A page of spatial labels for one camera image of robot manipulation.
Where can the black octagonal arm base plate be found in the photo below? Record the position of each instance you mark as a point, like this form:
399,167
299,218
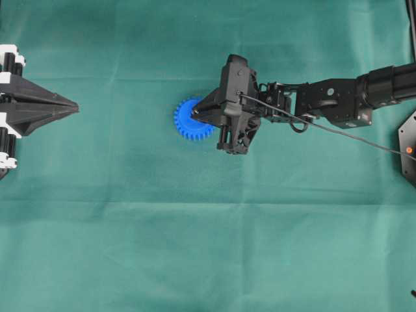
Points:
406,138

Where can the blue plastic gear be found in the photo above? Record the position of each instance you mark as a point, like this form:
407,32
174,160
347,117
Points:
187,127

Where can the green table cloth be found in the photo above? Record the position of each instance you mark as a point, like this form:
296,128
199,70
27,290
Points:
110,209

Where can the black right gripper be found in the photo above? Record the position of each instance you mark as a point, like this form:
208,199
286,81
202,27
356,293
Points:
231,106

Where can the black aluminium frame rail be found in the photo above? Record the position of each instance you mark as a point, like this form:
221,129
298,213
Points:
410,6

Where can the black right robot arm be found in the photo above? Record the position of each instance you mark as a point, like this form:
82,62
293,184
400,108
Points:
345,103

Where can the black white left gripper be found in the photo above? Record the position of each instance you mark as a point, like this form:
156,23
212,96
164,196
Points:
18,124

